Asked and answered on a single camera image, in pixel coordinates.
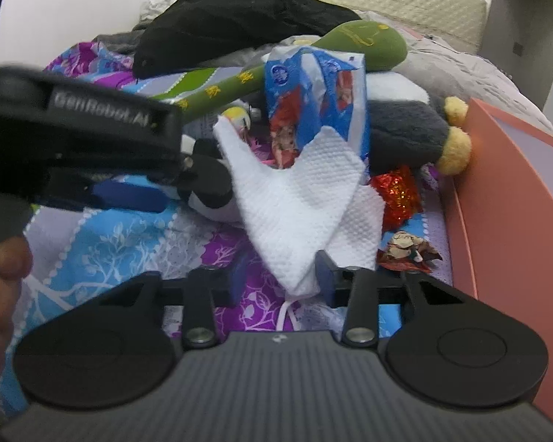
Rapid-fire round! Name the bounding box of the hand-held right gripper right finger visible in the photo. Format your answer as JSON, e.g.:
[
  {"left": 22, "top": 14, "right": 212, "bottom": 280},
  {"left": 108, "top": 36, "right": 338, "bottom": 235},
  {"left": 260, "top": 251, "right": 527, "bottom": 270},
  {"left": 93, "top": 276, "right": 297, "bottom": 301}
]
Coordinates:
[{"left": 314, "top": 249, "right": 468, "bottom": 348}]

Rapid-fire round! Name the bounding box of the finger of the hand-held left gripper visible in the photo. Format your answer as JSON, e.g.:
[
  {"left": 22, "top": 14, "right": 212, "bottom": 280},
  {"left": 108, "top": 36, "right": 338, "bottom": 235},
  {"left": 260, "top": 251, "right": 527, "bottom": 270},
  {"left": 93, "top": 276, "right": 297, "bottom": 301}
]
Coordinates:
[
  {"left": 34, "top": 168, "right": 167, "bottom": 215},
  {"left": 180, "top": 136, "right": 234, "bottom": 209}
]

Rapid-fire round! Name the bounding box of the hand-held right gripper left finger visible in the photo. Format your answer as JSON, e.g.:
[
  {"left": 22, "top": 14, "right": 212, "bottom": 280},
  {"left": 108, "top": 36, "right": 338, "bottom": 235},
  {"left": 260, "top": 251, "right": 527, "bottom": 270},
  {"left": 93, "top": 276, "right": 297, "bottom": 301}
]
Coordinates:
[{"left": 91, "top": 255, "right": 250, "bottom": 351}]

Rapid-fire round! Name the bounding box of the white paper towel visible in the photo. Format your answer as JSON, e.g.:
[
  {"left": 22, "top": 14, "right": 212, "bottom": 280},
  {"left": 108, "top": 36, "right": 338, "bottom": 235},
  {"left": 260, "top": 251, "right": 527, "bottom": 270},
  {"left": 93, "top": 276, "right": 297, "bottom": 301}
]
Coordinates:
[{"left": 212, "top": 117, "right": 385, "bottom": 298}]

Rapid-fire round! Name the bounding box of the red cartoon snack packet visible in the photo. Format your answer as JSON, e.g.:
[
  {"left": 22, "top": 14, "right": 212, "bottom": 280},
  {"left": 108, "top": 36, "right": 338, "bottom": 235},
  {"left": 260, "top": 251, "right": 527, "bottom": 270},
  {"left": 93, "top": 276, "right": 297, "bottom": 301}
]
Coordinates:
[{"left": 378, "top": 230, "right": 443, "bottom": 273}]

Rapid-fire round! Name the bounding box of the blue red snack bag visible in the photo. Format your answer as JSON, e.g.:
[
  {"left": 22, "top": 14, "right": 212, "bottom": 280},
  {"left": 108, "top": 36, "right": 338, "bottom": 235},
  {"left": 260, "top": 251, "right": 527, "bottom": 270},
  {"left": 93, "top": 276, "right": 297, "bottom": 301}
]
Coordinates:
[{"left": 262, "top": 46, "right": 372, "bottom": 171}]

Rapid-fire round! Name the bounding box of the pink cardboard box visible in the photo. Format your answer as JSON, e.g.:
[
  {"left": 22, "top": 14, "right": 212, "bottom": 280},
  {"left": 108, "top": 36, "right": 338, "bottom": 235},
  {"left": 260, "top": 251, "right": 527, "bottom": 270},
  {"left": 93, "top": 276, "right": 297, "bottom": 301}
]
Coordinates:
[{"left": 442, "top": 98, "right": 553, "bottom": 434}]

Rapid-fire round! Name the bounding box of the person's left hand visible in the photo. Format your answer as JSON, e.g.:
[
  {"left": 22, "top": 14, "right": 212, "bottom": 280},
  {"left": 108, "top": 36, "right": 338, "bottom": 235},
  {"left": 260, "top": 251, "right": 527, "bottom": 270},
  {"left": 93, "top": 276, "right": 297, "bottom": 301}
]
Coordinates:
[{"left": 0, "top": 235, "right": 34, "bottom": 392}]

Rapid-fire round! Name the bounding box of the floral striped bedsheet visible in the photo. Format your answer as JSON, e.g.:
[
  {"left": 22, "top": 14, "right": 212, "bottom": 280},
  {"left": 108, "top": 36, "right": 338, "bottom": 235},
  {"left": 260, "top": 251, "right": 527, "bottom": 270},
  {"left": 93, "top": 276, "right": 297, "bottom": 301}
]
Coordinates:
[{"left": 0, "top": 41, "right": 457, "bottom": 424}]

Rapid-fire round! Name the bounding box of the red foil wrapper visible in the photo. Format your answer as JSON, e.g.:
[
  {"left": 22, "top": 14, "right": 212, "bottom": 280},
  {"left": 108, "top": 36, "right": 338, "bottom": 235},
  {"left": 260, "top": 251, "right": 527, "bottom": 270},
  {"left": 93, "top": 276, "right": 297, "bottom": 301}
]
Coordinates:
[{"left": 371, "top": 166, "right": 425, "bottom": 231}]

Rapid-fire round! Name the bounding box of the light grey crumpled cloth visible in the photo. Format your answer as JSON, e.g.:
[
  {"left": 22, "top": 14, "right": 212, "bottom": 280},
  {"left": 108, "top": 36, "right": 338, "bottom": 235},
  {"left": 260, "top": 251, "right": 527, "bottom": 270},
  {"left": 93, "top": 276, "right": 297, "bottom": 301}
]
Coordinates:
[{"left": 136, "top": 0, "right": 178, "bottom": 26}]

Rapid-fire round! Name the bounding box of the black cloth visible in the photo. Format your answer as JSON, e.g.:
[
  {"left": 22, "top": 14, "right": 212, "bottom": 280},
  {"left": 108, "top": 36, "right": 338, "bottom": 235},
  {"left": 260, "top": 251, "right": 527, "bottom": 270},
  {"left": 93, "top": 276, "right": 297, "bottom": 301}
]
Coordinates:
[{"left": 133, "top": 0, "right": 362, "bottom": 79}]

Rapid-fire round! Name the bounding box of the grey penguin plush toy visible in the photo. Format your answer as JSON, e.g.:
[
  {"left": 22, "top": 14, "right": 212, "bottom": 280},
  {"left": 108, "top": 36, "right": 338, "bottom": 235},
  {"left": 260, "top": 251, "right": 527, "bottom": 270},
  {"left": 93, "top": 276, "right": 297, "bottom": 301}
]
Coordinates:
[{"left": 366, "top": 71, "right": 473, "bottom": 178}]

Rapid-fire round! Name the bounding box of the green plush toy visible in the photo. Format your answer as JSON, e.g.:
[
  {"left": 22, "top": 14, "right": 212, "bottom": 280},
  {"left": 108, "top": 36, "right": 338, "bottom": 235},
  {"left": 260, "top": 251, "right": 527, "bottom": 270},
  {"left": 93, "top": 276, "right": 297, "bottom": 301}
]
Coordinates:
[{"left": 177, "top": 21, "right": 408, "bottom": 120}]

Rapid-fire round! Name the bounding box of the grey blanket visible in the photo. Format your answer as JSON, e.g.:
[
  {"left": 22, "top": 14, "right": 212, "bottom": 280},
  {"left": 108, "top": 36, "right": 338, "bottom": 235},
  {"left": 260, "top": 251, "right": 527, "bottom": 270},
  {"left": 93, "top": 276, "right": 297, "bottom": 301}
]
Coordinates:
[{"left": 355, "top": 9, "right": 553, "bottom": 139}]

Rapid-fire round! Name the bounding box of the white cord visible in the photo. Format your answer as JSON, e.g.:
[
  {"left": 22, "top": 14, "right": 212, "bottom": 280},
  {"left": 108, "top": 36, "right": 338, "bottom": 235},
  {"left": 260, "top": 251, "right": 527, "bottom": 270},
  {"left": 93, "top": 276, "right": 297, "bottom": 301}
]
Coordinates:
[{"left": 276, "top": 297, "right": 300, "bottom": 332}]

